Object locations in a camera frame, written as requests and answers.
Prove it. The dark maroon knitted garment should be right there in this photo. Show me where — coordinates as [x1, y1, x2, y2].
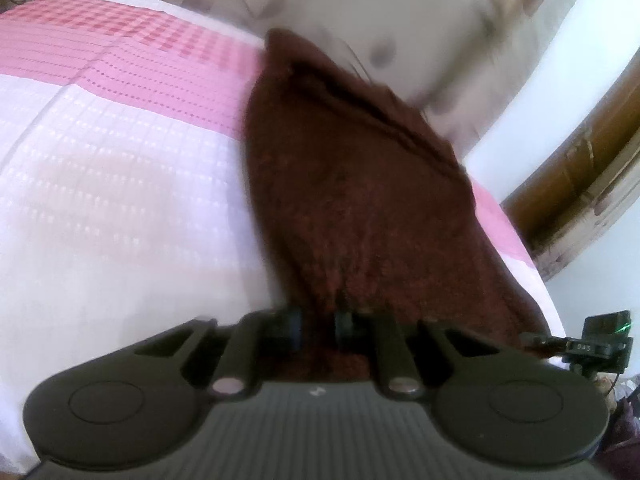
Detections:
[244, 29, 548, 380]

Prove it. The dark clutter beside bed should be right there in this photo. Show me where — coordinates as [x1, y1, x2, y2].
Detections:
[594, 375, 640, 480]

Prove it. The brown wooden door frame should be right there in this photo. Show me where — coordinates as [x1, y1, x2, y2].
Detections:
[502, 55, 639, 281]

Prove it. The pink white checkered bedsheet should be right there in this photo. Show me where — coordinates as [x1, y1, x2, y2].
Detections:
[0, 0, 569, 478]

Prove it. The beige leaf print curtain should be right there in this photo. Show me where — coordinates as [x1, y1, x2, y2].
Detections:
[1, 0, 577, 156]

